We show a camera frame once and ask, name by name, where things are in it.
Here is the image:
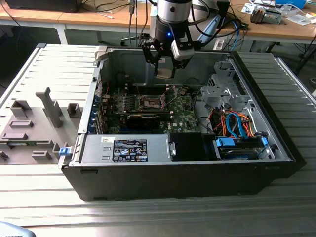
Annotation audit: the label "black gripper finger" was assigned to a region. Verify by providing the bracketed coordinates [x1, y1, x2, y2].
[142, 41, 163, 76]
[170, 58, 188, 79]

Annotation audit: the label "silver CPU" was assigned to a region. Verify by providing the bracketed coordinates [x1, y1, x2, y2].
[156, 68, 173, 80]

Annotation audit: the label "metal socket cover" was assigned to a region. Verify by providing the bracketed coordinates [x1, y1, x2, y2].
[161, 85, 178, 106]

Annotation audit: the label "metal locking lever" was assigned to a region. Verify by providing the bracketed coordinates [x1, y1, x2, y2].
[133, 78, 143, 99]

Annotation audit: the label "CPU socket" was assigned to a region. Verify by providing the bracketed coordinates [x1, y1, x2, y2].
[137, 93, 168, 111]

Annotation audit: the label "metal CPU cooler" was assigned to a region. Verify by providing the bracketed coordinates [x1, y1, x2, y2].
[249, 6, 284, 25]

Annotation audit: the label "black chair base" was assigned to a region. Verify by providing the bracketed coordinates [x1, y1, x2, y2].
[120, 34, 149, 48]

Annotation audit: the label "silver drive cage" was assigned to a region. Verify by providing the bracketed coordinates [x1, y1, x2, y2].
[199, 85, 250, 111]

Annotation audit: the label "green motherboard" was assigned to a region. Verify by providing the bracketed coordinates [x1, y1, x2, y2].
[105, 83, 201, 136]

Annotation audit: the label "pale blue teach pendant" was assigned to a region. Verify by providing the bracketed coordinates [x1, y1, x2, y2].
[196, 15, 222, 45]

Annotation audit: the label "black graphics card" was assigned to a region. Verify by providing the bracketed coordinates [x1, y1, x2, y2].
[125, 113, 161, 131]

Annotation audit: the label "black upright box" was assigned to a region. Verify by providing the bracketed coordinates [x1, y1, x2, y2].
[217, 0, 231, 28]

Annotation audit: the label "wooden desk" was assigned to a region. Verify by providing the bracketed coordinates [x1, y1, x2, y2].
[0, 0, 158, 45]
[197, 0, 316, 50]

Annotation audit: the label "blue disk carrier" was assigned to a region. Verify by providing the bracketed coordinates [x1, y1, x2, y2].
[213, 136, 270, 161]

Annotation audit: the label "hard disk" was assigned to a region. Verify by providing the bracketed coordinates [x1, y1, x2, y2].
[218, 145, 262, 161]

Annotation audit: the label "silver power supply unit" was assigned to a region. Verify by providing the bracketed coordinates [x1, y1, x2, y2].
[79, 134, 171, 164]

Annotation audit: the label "black PC case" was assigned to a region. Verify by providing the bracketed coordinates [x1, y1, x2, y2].
[58, 46, 307, 202]

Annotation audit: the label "black flat box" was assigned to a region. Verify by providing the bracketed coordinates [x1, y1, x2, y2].
[4, 0, 80, 13]

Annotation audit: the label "blue case latch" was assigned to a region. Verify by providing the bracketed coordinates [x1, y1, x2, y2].
[58, 146, 72, 157]

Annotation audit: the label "blue box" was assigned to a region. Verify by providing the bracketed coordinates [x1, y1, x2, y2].
[275, 0, 307, 8]

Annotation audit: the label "grey parts rack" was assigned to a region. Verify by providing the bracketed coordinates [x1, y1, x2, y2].
[0, 86, 84, 165]

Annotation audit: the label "clear plastic bag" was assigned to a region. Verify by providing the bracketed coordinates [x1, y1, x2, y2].
[287, 13, 314, 27]

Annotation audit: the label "green RAM stick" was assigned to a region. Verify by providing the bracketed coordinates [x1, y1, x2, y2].
[6, 141, 36, 147]

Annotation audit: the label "grey rounded device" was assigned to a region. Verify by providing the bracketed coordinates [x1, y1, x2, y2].
[0, 221, 37, 237]

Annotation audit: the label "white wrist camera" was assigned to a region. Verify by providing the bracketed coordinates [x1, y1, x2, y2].
[171, 37, 196, 61]

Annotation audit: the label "silver metal bracket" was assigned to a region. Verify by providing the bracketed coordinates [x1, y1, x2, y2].
[212, 60, 237, 80]

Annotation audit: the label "grey case corner bracket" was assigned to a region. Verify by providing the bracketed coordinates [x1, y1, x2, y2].
[94, 45, 110, 62]

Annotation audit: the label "black plastic duct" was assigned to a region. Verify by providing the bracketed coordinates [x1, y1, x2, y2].
[170, 132, 215, 162]

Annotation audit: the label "blue disk wire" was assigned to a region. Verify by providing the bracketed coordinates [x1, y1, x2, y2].
[225, 111, 245, 139]

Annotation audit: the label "orange power wires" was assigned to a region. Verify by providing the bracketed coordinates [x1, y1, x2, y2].
[211, 110, 255, 137]

